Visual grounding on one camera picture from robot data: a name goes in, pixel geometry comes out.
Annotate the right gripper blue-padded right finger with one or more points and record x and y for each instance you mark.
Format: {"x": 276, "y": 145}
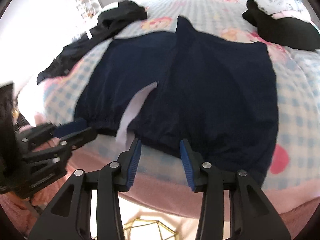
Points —
{"x": 252, "y": 216}

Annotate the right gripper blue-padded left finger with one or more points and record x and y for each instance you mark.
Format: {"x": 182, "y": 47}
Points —
{"x": 68, "y": 214}

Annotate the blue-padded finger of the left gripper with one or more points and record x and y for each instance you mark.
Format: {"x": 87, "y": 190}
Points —
{"x": 76, "y": 140}
{"x": 69, "y": 128}

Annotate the navy striped track pants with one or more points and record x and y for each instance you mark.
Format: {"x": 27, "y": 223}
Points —
{"x": 219, "y": 95}

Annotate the black jacket on bed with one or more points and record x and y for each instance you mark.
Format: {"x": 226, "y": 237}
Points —
{"x": 109, "y": 23}

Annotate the small white shelf rack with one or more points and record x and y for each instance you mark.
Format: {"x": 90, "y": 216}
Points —
{"x": 87, "y": 8}

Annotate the blue checkered cartoon blanket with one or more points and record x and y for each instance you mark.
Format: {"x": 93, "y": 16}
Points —
{"x": 297, "y": 76}

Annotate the folded black garment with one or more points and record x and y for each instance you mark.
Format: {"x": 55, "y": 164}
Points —
{"x": 280, "y": 31}

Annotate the folded pink garment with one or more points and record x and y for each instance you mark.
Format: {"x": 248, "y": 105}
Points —
{"x": 301, "y": 15}

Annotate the folded white printed garment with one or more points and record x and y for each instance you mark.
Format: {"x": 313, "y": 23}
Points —
{"x": 271, "y": 7}

